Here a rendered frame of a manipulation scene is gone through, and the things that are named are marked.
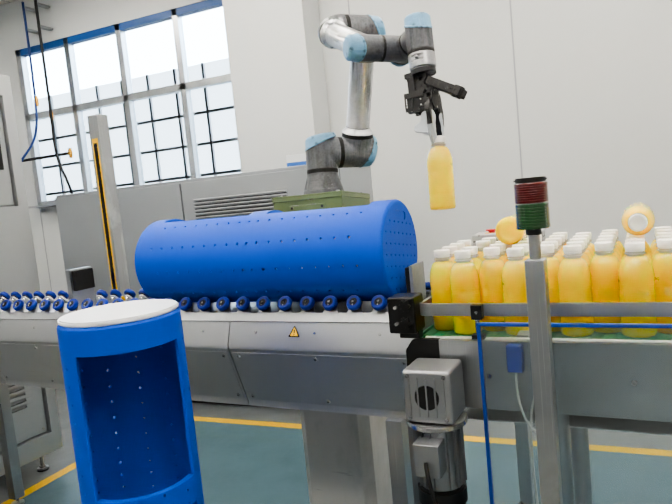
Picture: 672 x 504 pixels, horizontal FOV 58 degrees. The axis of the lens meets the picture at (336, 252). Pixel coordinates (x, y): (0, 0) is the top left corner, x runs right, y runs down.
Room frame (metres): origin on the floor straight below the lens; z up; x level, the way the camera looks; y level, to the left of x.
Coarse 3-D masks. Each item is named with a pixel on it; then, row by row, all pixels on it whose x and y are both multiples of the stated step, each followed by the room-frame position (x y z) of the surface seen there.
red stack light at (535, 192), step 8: (520, 184) 1.16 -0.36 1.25; (528, 184) 1.15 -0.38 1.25; (536, 184) 1.15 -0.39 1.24; (544, 184) 1.16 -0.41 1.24; (520, 192) 1.16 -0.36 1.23; (528, 192) 1.15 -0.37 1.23; (536, 192) 1.15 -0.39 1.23; (544, 192) 1.15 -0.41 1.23; (520, 200) 1.17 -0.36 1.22; (528, 200) 1.16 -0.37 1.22; (536, 200) 1.15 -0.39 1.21; (544, 200) 1.15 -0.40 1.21
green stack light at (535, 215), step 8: (520, 208) 1.17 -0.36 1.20; (528, 208) 1.15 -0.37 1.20; (536, 208) 1.15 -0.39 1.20; (544, 208) 1.15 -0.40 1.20; (520, 216) 1.17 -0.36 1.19; (528, 216) 1.16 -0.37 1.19; (536, 216) 1.15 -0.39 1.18; (544, 216) 1.15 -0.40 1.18; (520, 224) 1.17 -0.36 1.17; (528, 224) 1.16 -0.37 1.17; (536, 224) 1.15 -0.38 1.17; (544, 224) 1.15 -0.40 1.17
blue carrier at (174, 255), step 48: (144, 240) 1.98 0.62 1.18; (192, 240) 1.88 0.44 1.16; (240, 240) 1.79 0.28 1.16; (288, 240) 1.71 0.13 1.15; (336, 240) 1.63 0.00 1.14; (384, 240) 1.59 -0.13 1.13; (144, 288) 1.98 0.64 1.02; (192, 288) 1.89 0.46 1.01; (240, 288) 1.81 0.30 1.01; (288, 288) 1.73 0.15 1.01; (336, 288) 1.66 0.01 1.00; (384, 288) 1.60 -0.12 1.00
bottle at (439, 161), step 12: (432, 144) 1.68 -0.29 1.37; (444, 144) 1.68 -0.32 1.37; (432, 156) 1.66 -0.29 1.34; (444, 156) 1.65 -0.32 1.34; (432, 168) 1.66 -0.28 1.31; (444, 168) 1.65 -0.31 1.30; (432, 180) 1.66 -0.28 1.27; (444, 180) 1.64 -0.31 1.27; (432, 192) 1.66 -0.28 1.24; (444, 192) 1.64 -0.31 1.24; (432, 204) 1.66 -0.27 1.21; (444, 204) 1.64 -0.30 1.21
